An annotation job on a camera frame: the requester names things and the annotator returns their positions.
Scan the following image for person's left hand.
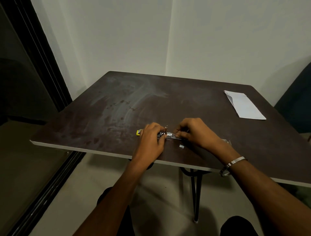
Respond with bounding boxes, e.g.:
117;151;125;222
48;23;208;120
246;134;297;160
132;122;168;164

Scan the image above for person's right hand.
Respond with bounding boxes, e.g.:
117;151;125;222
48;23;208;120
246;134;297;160
173;118;234;157

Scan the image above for yellow and silver stapler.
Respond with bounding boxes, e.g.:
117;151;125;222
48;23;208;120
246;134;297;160
136;125;183;140

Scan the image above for white papers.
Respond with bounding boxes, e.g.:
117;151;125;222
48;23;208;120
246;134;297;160
223;90;267;121

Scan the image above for person's right forearm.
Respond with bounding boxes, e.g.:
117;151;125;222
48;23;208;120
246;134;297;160
218;147;311;236

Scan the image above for person's left forearm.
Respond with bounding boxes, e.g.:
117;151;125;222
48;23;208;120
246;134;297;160
73;155;152;236

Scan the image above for dark green sofa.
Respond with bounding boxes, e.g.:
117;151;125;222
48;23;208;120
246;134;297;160
273;62;311;135

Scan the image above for silver bracelet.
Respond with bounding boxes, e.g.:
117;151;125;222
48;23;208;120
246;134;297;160
219;156;248;177

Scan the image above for black sliding door frame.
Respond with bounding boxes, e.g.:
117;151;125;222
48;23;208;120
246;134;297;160
0;0;86;236

